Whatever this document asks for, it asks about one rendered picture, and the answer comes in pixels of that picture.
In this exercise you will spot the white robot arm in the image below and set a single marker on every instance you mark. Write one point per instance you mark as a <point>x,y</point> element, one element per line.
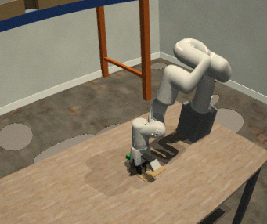
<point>174,78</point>

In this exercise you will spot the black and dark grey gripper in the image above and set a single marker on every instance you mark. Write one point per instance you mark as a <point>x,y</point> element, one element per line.
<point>137,160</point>

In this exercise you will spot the tan flat mat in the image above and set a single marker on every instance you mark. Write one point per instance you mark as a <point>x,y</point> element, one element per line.
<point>148,175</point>

